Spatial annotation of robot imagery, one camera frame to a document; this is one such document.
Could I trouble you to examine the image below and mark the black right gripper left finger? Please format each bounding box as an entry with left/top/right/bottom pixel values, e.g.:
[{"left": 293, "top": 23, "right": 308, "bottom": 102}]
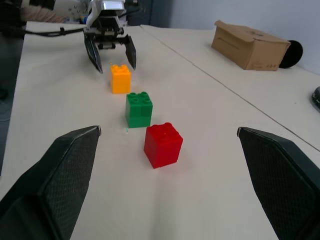
[{"left": 0, "top": 125, "right": 102, "bottom": 240}]

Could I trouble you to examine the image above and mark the brown cardboard box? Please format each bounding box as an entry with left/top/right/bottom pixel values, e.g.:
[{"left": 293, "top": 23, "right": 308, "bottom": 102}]
[{"left": 211, "top": 20, "right": 292, "bottom": 72}]

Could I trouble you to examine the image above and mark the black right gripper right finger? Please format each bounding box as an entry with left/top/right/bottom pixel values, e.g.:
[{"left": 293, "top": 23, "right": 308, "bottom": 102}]
[{"left": 236, "top": 126, "right": 320, "bottom": 240}]

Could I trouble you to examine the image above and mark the orange toy brick cube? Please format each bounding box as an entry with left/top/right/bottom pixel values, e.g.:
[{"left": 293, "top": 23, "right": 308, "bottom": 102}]
[{"left": 110, "top": 63, "right": 132, "bottom": 95}]

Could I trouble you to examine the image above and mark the dark grey rounded object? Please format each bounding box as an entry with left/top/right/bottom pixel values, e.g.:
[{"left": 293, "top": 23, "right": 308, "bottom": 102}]
[{"left": 310, "top": 86, "right": 320, "bottom": 112}]

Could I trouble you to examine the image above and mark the red toy brick cube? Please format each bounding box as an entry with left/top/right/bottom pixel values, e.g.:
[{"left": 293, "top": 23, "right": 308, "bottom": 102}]
[{"left": 143, "top": 122, "right": 184, "bottom": 170}]

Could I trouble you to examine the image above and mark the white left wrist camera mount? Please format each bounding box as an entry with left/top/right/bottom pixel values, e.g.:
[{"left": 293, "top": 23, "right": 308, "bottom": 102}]
[{"left": 83, "top": 0, "right": 126, "bottom": 33}]

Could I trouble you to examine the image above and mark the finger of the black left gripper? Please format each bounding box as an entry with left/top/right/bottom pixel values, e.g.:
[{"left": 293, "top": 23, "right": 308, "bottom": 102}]
[
  {"left": 83, "top": 36, "right": 104, "bottom": 74},
  {"left": 121, "top": 34, "right": 138, "bottom": 71}
]

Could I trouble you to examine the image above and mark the green toy brick cube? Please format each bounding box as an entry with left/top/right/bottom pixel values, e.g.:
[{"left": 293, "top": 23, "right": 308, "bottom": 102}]
[{"left": 125, "top": 91, "right": 154, "bottom": 129}]

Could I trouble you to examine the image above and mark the blue-grey cabinet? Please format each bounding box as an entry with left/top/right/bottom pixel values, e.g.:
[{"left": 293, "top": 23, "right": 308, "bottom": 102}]
[{"left": 124, "top": 0, "right": 174, "bottom": 28}]

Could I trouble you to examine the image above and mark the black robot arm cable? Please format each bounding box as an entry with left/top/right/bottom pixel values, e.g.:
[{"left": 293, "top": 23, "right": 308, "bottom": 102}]
[{"left": 23, "top": 26, "right": 87, "bottom": 38}]

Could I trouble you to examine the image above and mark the black round object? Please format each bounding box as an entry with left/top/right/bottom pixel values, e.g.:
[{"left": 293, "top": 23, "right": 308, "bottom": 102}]
[{"left": 278, "top": 39, "right": 304, "bottom": 69}]

